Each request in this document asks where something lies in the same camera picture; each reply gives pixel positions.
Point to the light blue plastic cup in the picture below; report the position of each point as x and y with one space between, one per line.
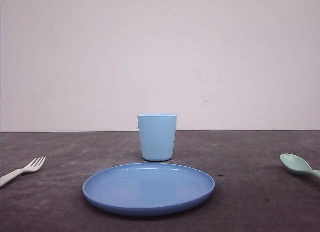
157 134

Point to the white plastic fork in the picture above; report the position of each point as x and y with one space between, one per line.
34 166

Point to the blue plastic plate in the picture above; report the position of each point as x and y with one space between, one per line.
148 189

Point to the mint green plastic spoon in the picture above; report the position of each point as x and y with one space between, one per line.
298 165

